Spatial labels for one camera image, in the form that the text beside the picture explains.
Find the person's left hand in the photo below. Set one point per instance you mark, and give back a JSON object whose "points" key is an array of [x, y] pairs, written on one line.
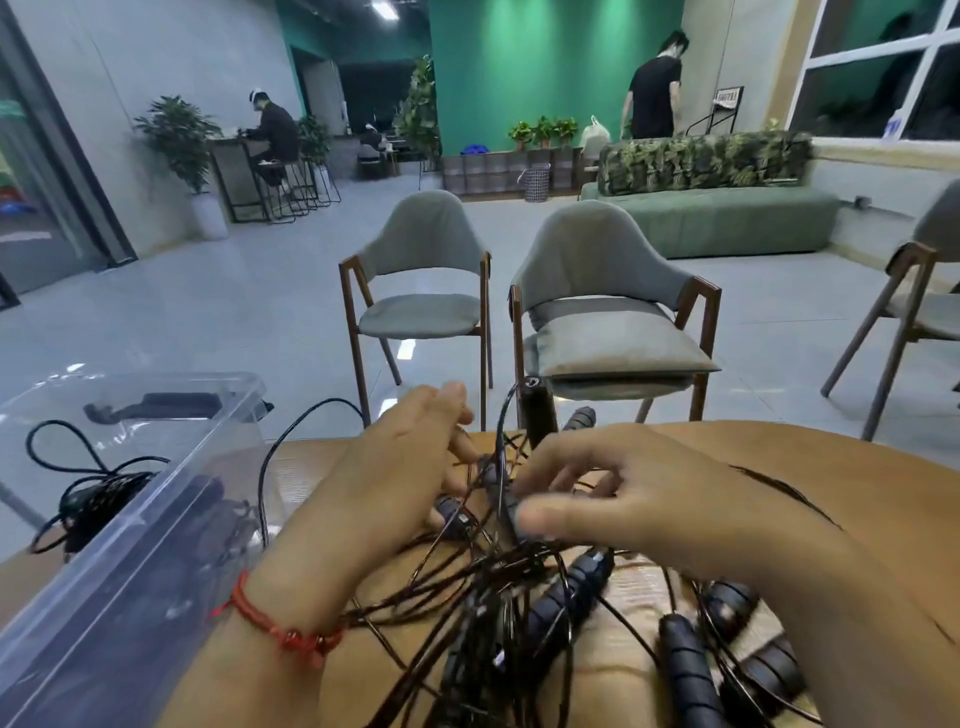
{"points": [[360, 495]]}

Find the person's right hand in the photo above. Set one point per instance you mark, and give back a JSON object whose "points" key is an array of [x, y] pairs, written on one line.
{"points": [[660, 502]]}

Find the person's right thumb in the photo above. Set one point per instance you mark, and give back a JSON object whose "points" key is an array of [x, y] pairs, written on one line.
{"points": [[551, 519]]}

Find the person's left fingers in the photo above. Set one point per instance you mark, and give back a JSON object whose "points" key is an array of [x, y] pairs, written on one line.
{"points": [[439, 420]]}

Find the person's right forearm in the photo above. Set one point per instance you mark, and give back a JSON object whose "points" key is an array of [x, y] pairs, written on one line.
{"points": [[862, 600]]}

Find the person's left forearm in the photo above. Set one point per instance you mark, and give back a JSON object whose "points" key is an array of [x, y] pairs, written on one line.
{"points": [[247, 675]]}

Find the grey chair with wooden legs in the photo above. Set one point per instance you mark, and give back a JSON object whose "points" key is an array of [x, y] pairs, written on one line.
{"points": [[915, 300], [420, 300], [592, 255]]}

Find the grey seat cushion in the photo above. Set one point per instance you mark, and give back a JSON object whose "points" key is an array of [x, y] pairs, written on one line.
{"points": [[622, 345]]}

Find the low wooden shelf unit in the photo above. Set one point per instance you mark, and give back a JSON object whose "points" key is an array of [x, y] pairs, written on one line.
{"points": [[487, 172]]}

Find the checked laundry basket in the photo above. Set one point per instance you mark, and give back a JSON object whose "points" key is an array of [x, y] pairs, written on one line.
{"points": [[536, 184]]}

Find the long flat black grip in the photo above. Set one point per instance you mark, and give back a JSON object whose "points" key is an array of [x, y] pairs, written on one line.
{"points": [[172, 406]]}

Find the black bar stools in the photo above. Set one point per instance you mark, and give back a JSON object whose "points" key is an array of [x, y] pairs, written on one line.
{"points": [[300, 187]]}

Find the blue object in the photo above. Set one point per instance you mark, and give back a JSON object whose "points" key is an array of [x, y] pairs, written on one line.
{"points": [[475, 149]]}

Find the small potted green plant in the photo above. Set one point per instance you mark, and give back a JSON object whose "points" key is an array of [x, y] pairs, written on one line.
{"points": [[520, 133], [565, 129], [543, 129]]}

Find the tall green indoor plant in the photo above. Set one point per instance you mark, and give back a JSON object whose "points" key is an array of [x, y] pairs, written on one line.
{"points": [[420, 112]]}

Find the black bar table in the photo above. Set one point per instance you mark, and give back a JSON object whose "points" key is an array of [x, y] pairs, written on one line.
{"points": [[236, 180]]}

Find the white plastic bag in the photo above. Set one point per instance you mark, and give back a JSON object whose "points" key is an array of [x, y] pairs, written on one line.
{"points": [[595, 141]]}

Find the green sofa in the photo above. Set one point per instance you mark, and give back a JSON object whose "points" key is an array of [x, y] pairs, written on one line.
{"points": [[720, 221]]}

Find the camouflage sofa back cushion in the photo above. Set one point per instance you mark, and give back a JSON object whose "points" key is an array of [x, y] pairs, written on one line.
{"points": [[705, 161]]}

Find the clear plastic storage box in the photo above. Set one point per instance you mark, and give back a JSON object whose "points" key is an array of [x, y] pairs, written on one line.
{"points": [[97, 570]]}

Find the large potted plant white pot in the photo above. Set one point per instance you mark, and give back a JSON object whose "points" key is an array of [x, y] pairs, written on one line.
{"points": [[184, 142]]}

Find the ceiling light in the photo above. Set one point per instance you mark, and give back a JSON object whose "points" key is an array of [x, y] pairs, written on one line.
{"points": [[385, 9]]}

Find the black sign stand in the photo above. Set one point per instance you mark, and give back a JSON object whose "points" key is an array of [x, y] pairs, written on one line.
{"points": [[724, 105]]}

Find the white framed window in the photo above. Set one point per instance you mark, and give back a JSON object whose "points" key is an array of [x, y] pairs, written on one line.
{"points": [[877, 75]]}

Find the glass door black frame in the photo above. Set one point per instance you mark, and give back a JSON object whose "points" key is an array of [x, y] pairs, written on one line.
{"points": [[45, 187]]}

